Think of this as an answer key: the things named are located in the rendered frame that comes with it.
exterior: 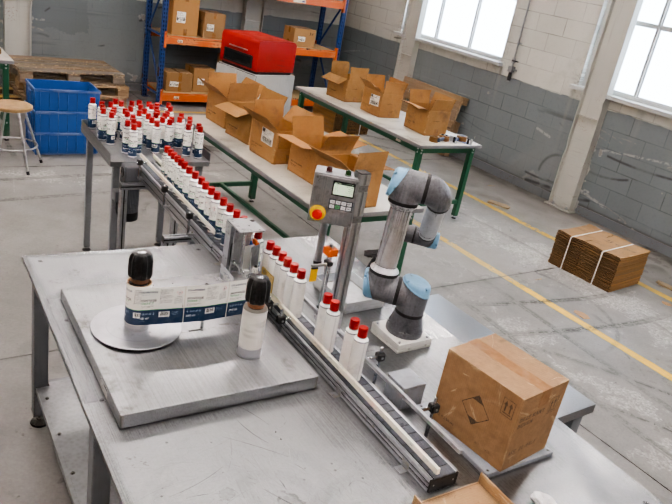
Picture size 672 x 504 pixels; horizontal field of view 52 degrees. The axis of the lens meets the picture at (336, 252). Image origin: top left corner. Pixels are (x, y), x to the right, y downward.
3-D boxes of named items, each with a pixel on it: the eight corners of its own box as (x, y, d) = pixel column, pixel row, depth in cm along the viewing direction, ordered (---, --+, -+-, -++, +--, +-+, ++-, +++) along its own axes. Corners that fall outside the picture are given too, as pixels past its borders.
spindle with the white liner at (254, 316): (232, 347, 240) (242, 271, 228) (255, 344, 245) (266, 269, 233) (242, 361, 233) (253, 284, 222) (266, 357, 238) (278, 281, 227)
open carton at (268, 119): (235, 149, 502) (241, 98, 487) (286, 147, 529) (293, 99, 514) (262, 166, 475) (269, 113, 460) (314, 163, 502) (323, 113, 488)
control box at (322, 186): (309, 211, 261) (317, 164, 254) (352, 219, 262) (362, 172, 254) (306, 220, 252) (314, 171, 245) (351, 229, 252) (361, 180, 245)
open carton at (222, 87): (191, 116, 568) (196, 70, 553) (239, 116, 594) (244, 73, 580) (213, 129, 540) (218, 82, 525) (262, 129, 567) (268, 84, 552)
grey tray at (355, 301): (312, 284, 308) (314, 274, 306) (348, 279, 319) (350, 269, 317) (345, 313, 288) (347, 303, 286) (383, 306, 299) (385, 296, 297)
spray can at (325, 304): (309, 339, 254) (318, 291, 246) (321, 337, 257) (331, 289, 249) (316, 347, 250) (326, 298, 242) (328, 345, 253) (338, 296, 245)
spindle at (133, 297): (120, 320, 241) (124, 247, 230) (145, 317, 246) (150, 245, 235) (127, 333, 234) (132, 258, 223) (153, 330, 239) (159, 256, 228)
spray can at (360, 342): (342, 375, 236) (353, 324, 228) (354, 373, 239) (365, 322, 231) (350, 384, 232) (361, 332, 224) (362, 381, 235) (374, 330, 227)
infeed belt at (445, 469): (213, 250, 321) (214, 242, 319) (229, 249, 325) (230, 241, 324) (431, 489, 198) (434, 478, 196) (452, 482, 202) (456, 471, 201)
